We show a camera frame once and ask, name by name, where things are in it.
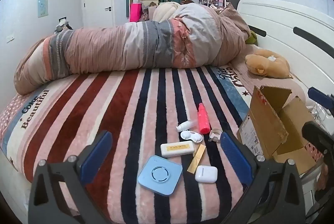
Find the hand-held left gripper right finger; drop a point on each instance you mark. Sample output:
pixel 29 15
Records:
pixel 234 158

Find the bright pink bag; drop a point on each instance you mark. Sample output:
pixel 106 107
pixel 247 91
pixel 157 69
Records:
pixel 135 13

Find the gold lipstick box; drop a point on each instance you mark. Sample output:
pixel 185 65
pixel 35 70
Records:
pixel 197 158

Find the white bed headboard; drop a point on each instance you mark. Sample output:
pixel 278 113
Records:
pixel 287 30

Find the white case with yellow label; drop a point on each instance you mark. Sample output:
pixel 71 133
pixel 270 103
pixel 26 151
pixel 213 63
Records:
pixel 177 149

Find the pink polka-dot sheet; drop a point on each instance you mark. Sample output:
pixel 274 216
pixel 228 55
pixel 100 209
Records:
pixel 314 152

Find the small white bottle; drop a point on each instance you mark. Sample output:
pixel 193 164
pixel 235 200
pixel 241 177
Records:
pixel 184 126

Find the pink grey striped duvet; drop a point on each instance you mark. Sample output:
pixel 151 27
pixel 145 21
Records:
pixel 130 46

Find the green plush toy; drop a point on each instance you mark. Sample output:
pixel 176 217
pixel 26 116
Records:
pixel 251 38

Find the cream knotted cushion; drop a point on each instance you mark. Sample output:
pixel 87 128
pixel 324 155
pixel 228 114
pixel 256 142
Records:
pixel 164 11

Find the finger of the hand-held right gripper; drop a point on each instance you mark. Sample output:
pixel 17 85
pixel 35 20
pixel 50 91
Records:
pixel 319 96
pixel 317 135

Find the striped fleece blanket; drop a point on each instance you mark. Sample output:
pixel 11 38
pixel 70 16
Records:
pixel 117 109

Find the white earbuds case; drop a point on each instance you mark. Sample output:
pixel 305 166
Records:
pixel 206 173

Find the small blue wall poster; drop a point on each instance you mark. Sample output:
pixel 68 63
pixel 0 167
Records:
pixel 43 7

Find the brown plush toy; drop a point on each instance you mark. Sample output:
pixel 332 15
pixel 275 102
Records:
pixel 268 64

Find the clear tape roll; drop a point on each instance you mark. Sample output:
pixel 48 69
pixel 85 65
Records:
pixel 215 135

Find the light blue square device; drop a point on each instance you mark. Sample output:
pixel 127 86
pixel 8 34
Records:
pixel 159 175

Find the black and grey equipment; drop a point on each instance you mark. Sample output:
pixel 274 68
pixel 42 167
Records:
pixel 62 25

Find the brown cardboard box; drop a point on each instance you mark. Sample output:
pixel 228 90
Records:
pixel 266 124

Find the pink spray bottle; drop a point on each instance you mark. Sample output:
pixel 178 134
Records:
pixel 203 120

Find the white contact lens case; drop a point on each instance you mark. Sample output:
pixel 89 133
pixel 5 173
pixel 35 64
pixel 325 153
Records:
pixel 191 137

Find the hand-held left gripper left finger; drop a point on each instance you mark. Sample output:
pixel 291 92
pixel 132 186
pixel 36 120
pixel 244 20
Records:
pixel 95 158

